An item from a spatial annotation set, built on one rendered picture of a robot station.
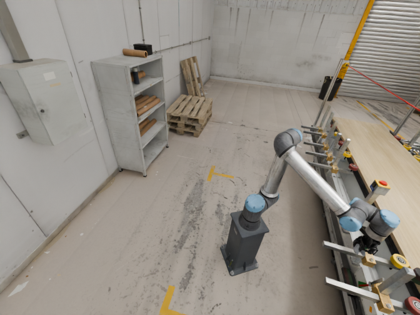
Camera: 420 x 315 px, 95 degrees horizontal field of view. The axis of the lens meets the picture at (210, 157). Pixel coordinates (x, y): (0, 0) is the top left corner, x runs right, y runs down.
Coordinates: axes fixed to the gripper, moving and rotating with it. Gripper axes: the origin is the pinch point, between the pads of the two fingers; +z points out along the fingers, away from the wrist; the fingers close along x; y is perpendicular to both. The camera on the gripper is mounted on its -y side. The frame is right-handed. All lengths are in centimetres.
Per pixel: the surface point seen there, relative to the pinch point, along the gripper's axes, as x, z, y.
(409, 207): 52, -3, -55
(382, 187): 7.2, -34.3, -26.0
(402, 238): 32.0, -2.9, -18.6
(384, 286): 5.9, -4.8, 21.8
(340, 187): 21, 24, -98
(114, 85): -244, -49, -88
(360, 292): -4.1, 1.1, 25.8
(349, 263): 3.8, 17.1, -1.6
